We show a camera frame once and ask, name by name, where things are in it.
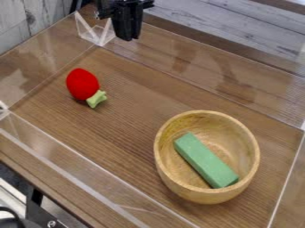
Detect black cable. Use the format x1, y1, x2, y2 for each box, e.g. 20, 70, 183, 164
0, 206, 23, 228

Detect green rectangular block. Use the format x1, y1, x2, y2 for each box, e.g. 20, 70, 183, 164
173, 133, 239, 189

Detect clear acrylic tray walls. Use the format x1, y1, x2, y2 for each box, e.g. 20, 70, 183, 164
0, 10, 305, 228

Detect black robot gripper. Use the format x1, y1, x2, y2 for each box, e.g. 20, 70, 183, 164
94, 0, 155, 41

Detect red plush strawberry toy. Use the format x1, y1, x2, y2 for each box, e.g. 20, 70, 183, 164
66, 69, 107, 109

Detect light wooden bowl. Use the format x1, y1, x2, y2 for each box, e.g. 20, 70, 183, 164
154, 110, 261, 205

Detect black table leg frame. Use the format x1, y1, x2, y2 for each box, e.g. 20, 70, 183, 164
25, 189, 68, 228

